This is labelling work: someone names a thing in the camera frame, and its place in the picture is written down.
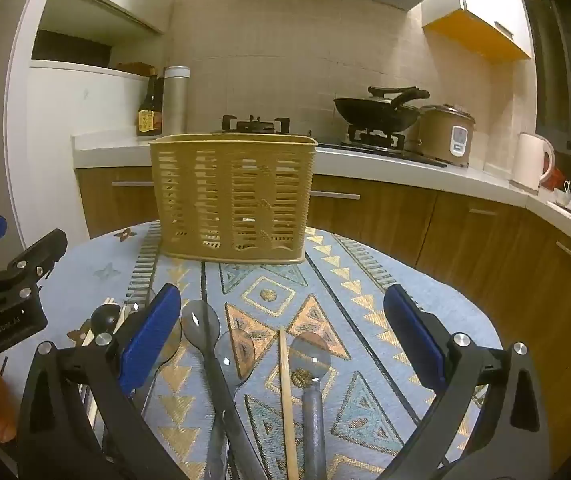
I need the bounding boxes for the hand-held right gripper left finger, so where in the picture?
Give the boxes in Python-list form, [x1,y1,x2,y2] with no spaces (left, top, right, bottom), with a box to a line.
[15,283,186,480]

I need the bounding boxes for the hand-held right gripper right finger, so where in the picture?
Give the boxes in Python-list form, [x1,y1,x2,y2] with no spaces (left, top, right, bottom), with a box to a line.
[383,283,551,480]

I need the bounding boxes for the yellow slotted plastic utensil basket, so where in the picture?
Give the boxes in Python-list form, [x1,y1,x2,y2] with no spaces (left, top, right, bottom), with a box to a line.
[148,132,319,266]

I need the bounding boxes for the black spoon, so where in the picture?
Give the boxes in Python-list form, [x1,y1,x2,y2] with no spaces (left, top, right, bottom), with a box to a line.
[68,304,122,348]

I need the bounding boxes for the wooden base cabinets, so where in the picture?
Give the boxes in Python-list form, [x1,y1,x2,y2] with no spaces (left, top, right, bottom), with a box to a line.
[75,165,571,466]

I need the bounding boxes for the blue patterned tablecloth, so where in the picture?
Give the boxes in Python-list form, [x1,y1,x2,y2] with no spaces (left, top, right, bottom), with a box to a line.
[0,220,496,480]

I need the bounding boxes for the white tall cabinet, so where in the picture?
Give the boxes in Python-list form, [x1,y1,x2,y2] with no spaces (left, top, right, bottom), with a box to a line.
[0,0,176,256]

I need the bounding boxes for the white kitchen countertop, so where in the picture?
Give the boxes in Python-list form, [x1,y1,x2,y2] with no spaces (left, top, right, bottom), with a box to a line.
[71,130,571,256]

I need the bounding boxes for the dark soy sauce bottle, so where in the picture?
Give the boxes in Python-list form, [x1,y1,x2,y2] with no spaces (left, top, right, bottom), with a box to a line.
[136,67,164,137]

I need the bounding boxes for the steel canister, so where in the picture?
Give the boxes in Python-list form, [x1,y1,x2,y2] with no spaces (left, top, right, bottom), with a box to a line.
[162,66,191,136]

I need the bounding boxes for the beige rice cooker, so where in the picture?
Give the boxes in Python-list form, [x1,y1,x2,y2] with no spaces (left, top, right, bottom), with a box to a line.
[418,104,476,167]

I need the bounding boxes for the black gas burner grate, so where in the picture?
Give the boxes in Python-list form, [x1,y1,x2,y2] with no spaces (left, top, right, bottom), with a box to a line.
[348,124,406,148]
[222,115,291,135]

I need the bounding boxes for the brown box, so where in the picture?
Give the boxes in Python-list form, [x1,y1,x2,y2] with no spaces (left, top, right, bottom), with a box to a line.
[115,62,158,79]

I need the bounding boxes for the white electric kettle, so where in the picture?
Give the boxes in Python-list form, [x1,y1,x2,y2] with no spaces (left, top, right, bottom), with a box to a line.
[510,132,556,193]

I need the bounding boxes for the red cup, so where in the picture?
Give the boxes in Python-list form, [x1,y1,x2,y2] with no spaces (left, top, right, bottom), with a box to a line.
[540,167,566,192]

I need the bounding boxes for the black wok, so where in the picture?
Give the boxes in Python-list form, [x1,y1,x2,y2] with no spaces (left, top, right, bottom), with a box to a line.
[334,86,431,128]

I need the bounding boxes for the clear spoon with grey handle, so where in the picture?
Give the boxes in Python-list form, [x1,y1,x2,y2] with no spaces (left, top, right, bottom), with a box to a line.
[290,332,332,480]

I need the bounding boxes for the white and yellow wall cabinet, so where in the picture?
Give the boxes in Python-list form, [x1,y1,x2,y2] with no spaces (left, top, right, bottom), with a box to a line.
[421,0,533,63]

